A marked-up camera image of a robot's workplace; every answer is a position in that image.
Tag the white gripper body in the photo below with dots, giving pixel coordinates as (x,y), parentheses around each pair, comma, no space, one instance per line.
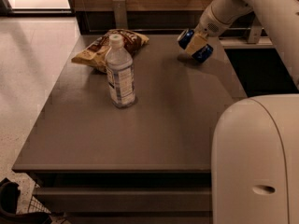
(207,28)

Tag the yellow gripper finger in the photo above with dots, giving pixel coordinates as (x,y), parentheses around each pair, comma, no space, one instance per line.
(195,41)

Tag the blue pepsi can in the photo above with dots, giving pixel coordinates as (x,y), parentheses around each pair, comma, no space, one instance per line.
(202,54)

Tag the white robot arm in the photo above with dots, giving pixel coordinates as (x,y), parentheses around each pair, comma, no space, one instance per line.
(255,150)

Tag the clear plastic water bottle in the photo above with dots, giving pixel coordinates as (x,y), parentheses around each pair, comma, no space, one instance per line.
(120,73)

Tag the brown chip bag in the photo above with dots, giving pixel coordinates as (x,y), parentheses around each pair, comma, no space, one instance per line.
(94,55)

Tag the right metal bracket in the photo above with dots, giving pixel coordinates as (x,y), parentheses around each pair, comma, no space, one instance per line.
(255,32)

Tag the metal bracket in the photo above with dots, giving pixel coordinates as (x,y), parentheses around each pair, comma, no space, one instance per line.
(120,14)
(255,32)

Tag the left metal bracket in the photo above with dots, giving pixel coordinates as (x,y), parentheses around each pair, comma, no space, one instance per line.
(120,14)

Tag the wire basket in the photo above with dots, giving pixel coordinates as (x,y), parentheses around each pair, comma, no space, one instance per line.
(37,206)

